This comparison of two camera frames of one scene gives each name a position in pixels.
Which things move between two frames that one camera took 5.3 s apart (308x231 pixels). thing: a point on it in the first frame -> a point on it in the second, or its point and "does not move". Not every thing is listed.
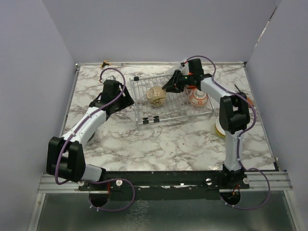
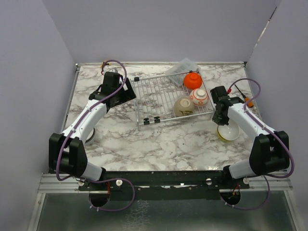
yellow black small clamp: (104, 63) does not move
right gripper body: (187, 80) -> (220, 118)
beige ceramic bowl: (156, 96) -> (183, 107)
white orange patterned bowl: (197, 97) does not move
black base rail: (165, 185) does not move
